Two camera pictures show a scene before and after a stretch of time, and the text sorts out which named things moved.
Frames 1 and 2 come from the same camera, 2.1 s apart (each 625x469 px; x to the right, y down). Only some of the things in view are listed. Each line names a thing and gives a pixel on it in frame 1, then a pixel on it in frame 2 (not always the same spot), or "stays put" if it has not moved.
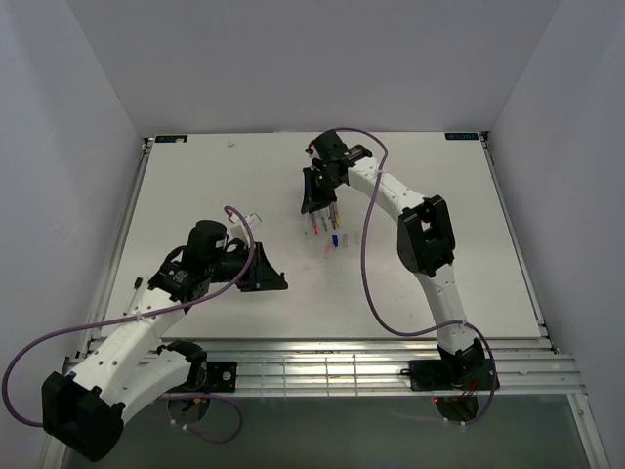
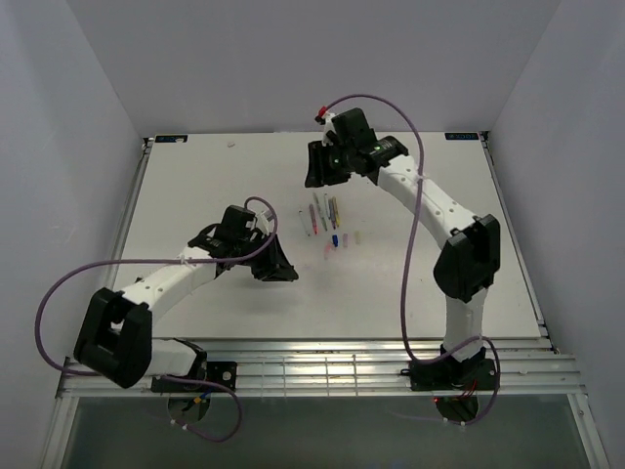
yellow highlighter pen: [337, 215] stays put
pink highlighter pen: [314, 227] stays put
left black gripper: [262, 276] -> [276, 266]
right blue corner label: [461, 136] stays put
